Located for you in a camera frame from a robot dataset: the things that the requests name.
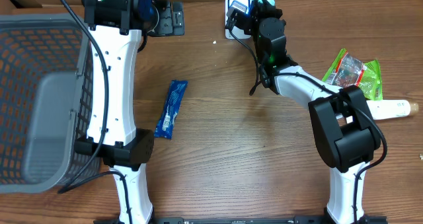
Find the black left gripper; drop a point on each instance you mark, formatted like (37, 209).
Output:
(173, 24)

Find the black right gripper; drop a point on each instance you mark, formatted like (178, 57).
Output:
(258, 8)

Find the green clear snack bag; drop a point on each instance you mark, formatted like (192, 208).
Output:
(347, 70)

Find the blue snack bar wrapper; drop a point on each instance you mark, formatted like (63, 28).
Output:
(165, 125)

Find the white conditioner tube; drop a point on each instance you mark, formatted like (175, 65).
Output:
(387, 109)

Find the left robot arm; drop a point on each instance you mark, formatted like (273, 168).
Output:
(116, 29)

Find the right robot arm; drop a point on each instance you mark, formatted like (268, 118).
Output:
(346, 137)

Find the white barcode scanner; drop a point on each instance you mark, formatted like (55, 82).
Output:
(237, 31)

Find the grey plastic mesh basket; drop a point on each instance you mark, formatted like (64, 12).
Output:
(46, 102)

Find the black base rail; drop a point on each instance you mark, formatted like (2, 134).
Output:
(293, 220)

